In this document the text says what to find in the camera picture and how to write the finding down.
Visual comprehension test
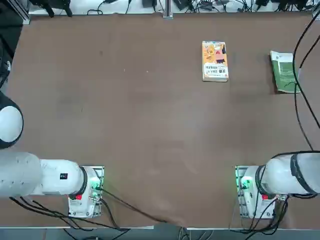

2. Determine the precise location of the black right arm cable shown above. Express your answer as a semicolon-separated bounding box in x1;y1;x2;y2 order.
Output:
292;12;320;151

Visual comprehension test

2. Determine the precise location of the aluminium frame rail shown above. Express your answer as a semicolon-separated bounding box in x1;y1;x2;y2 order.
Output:
11;0;31;25

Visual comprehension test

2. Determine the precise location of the orange illustrated book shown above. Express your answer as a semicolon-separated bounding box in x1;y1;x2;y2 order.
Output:
201;40;230;83

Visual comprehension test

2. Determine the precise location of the black tripod stand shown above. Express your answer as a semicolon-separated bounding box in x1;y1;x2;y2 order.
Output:
32;0;74;18

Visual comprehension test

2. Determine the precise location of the aluminium profile post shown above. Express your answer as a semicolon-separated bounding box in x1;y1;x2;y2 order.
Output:
162;0;174;19

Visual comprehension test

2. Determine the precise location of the green and white book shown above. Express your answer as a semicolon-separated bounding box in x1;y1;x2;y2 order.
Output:
269;49;302;95

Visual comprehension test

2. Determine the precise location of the black left arm base cable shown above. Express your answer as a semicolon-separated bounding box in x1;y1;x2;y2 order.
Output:
99;188;186;227

